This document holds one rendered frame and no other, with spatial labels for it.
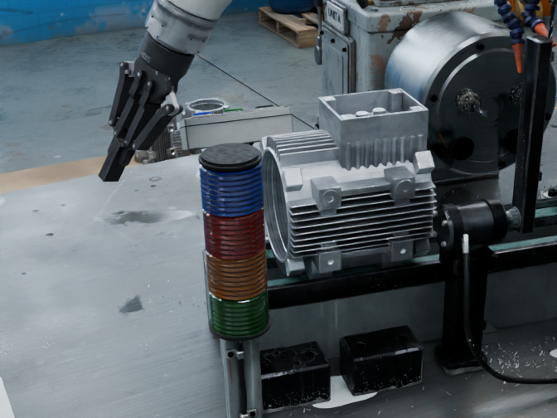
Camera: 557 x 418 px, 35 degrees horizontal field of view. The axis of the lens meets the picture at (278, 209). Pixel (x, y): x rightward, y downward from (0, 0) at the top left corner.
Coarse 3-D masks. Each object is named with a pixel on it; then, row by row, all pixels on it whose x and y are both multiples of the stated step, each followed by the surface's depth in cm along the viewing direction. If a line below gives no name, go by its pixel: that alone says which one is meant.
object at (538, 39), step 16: (528, 48) 105; (544, 48) 103; (528, 64) 106; (544, 64) 104; (528, 80) 106; (544, 80) 105; (528, 96) 107; (544, 96) 106; (528, 112) 107; (544, 112) 107; (528, 128) 108; (528, 144) 108; (528, 160) 109; (528, 176) 110; (528, 192) 111; (512, 208) 114; (528, 208) 112; (528, 224) 113
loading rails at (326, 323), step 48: (432, 240) 132; (528, 240) 129; (288, 288) 117; (336, 288) 119; (384, 288) 121; (432, 288) 123; (528, 288) 128; (288, 336) 120; (336, 336) 122; (432, 336) 127
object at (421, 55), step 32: (416, 32) 153; (448, 32) 146; (480, 32) 142; (416, 64) 147; (448, 64) 141; (480, 64) 142; (512, 64) 144; (416, 96) 145; (448, 96) 143; (480, 96) 145; (512, 96) 145; (448, 128) 146; (480, 128) 147; (512, 128) 149; (544, 128) 151; (448, 160) 149; (480, 160) 150; (512, 160) 152
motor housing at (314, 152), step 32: (288, 160) 113; (320, 160) 114; (288, 192) 112; (352, 192) 112; (384, 192) 113; (416, 192) 115; (288, 224) 112; (320, 224) 112; (352, 224) 113; (384, 224) 115; (416, 224) 117; (288, 256) 116; (352, 256) 116
